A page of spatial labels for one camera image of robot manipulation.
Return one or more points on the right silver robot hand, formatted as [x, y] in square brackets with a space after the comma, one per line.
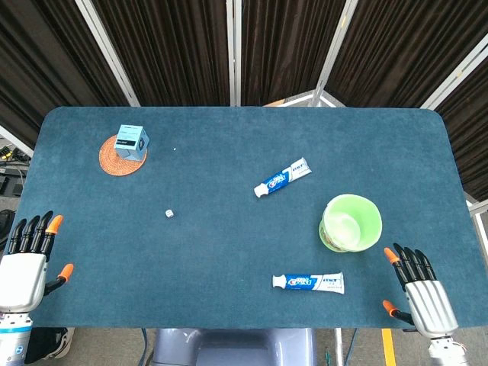
[431, 301]

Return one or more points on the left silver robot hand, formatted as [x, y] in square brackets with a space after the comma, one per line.
[21, 274]

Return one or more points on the small white die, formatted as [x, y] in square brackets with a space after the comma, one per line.
[169, 213]

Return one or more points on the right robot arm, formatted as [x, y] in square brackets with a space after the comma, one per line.
[446, 350]

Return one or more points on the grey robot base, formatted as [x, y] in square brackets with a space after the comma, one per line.
[234, 347]

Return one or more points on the yellow floor tape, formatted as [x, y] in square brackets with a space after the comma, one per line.
[388, 347]

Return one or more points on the black sneaker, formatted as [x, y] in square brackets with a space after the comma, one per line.
[49, 343]

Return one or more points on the white metal table leg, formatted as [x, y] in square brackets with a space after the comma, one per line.
[339, 347]

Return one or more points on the green plastic bowl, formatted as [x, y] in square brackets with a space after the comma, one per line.
[350, 223]

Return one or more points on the blue white toothpaste tube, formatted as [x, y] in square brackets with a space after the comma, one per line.
[284, 177]
[309, 283]

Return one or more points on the orange woven coaster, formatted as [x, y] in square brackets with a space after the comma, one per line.
[110, 162]

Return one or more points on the light blue cardboard box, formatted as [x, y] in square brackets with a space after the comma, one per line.
[131, 143]

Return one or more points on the blue felt table mat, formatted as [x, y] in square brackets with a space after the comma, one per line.
[244, 213]

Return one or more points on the dark folding screen panels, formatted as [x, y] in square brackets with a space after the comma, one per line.
[244, 49]

